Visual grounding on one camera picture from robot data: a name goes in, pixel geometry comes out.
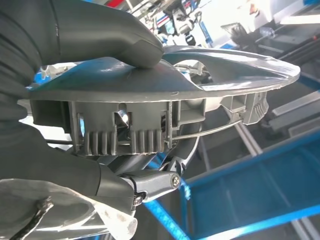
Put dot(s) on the blue metal shelf rack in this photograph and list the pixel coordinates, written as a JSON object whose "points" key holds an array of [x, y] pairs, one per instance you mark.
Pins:
{"points": [[237, 185]]}

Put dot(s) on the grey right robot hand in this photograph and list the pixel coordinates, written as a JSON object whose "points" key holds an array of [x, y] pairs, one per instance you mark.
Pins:
{"points": [[62, 169]]}

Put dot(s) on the clear plastic wrap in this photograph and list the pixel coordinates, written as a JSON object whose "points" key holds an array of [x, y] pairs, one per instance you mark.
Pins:
{"points": [[75, 218]]}

